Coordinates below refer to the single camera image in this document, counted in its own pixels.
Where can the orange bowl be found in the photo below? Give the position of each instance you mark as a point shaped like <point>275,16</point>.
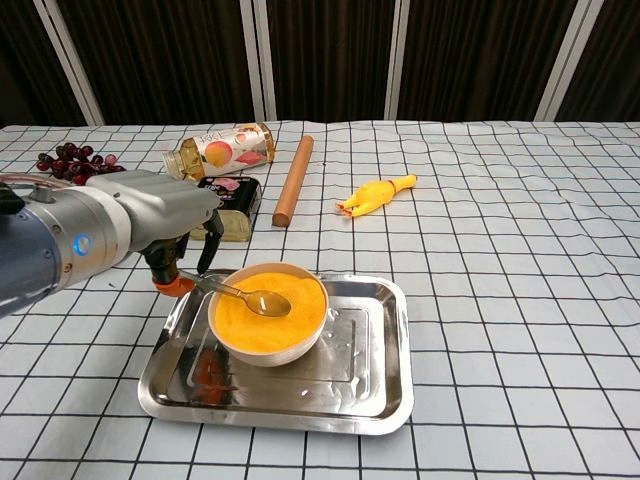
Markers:
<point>270,335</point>

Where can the dark folding screen white frames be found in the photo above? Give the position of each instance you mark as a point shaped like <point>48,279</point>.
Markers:
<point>325,50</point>

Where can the rectangular steel tray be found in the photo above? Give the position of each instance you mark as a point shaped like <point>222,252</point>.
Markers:
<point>350,380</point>

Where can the black luncheon meat tin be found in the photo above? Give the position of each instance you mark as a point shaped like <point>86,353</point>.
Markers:
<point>240,200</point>

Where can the yellow rubber chicken toy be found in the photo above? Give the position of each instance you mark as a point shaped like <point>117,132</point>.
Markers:
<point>372,195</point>

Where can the dark red grape bunch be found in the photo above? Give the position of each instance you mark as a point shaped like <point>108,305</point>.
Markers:
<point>75,162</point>

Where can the white blue checkered tablecloth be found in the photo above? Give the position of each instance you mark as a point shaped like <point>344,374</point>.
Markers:
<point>500,300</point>

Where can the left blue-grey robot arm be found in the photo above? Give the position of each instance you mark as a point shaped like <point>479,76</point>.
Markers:
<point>40,250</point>

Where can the peach tea plastic bottle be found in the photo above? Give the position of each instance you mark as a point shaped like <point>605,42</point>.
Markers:
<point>225,150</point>

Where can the small steel spoon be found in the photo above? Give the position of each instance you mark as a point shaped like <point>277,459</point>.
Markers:
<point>270,304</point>

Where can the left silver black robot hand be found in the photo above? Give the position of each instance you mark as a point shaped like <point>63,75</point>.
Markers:
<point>165,205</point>

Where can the wooden rolling pin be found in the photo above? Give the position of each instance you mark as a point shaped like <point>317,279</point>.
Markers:
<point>293,180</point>

